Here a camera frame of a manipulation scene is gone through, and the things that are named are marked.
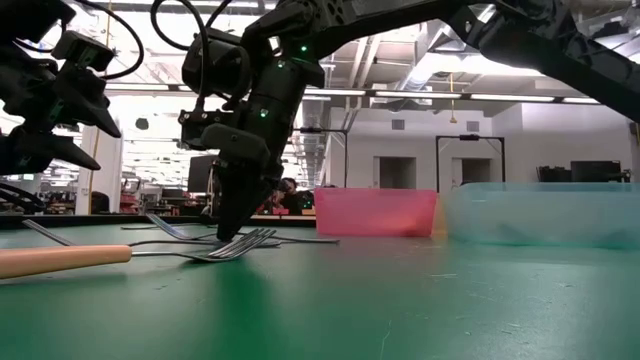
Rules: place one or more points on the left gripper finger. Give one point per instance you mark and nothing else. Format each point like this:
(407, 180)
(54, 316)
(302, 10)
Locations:
(97, 117)
(45, 155)

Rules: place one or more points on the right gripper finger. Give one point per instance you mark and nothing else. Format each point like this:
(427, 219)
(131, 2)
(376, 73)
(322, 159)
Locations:
(240, 190)
(272, 187)

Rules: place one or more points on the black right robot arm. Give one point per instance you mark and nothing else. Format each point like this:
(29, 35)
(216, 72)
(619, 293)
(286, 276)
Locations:
(550, 45)

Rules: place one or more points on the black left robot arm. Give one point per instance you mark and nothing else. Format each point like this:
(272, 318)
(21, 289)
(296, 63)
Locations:
(25, 17)

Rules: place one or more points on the person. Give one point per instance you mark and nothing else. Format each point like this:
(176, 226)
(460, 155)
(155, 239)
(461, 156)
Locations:
(295, 197)

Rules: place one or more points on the green lit sign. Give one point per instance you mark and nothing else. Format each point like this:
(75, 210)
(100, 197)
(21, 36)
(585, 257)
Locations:
(28, 176)

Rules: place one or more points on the black computer monitor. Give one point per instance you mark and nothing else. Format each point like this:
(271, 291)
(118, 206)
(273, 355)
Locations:
(200, 175)

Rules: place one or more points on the white building column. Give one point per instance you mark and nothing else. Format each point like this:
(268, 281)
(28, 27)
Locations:
(105, 185)

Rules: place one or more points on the pink plastic bin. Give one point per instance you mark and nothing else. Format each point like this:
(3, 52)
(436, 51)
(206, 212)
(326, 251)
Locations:
(375, 212)

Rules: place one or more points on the green table mat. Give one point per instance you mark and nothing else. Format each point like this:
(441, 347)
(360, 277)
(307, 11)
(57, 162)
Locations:
(350, 310)

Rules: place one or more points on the overhead LED light bar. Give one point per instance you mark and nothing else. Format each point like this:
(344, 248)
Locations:
(425, 94)

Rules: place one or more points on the orange plastic bin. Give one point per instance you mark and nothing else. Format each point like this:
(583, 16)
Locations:
(440, 222)

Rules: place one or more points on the teal plastic bin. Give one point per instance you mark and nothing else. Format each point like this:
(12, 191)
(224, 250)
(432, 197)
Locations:
(540, 215)

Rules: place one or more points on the dark wide monitor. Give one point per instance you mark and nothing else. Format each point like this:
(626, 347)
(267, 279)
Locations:
(595, 172)

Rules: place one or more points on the silver ribbed ventilation duct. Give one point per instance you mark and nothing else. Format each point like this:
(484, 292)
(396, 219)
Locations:
(312, 145)
(425, 60)

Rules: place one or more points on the black metal frame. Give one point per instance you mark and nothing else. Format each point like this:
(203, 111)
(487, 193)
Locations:
(330, 130)
(470, 137)

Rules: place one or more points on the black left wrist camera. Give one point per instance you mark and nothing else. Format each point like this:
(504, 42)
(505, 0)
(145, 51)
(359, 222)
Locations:
(82, 50)

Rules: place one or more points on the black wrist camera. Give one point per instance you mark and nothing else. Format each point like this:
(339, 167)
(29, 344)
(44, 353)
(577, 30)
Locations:
(197, 127)
(82, 50)

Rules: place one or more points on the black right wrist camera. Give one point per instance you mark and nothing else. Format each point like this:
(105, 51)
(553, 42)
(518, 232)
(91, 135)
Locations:
(197, 127)

